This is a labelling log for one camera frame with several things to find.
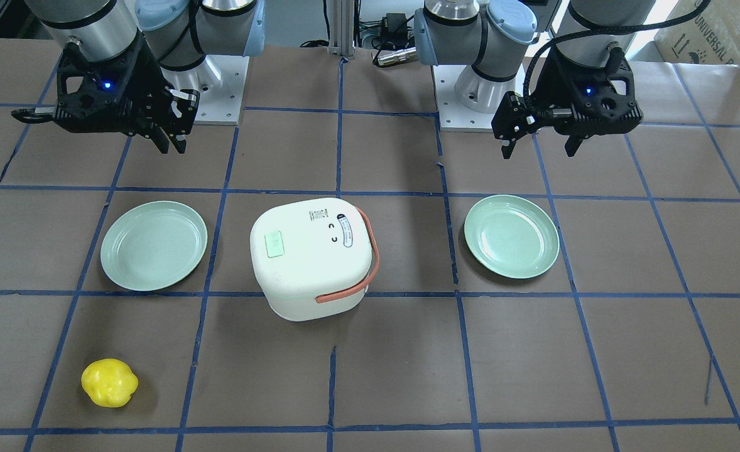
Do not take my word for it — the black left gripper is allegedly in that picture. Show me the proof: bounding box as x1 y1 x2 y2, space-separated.
491 48 644 159

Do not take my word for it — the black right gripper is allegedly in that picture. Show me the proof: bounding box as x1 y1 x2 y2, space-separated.
11 38 200 154

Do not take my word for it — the green plate near right arm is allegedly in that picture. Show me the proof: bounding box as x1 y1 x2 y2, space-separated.
100 200 207 292

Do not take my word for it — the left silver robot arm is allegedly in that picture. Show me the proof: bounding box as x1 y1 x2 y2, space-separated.
412 1 653 158

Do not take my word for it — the green plate near left arm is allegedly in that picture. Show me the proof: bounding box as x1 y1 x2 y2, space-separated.
463 195 560 279

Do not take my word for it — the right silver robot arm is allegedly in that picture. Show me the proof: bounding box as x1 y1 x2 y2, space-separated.
11 1 266 154

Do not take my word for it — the white rice cooker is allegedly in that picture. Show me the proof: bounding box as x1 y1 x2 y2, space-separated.
250 198 381 321

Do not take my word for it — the black power adapter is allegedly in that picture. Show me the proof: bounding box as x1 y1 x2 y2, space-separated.
381 13 408 40

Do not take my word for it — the cardboard box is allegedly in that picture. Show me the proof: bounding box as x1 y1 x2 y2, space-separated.
654 1 740 64

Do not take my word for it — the yellow toy lemon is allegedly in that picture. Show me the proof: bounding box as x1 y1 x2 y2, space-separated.
80 358 139 408

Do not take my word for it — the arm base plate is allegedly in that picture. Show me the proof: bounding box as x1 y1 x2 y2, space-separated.
432 64 525 132
177 55 251 126

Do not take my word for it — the aluminium frame post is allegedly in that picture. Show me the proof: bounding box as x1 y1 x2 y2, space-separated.
326 1 361 60

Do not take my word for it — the orange rice cooker handle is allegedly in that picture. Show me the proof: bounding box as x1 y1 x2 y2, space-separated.
315 207 381 304

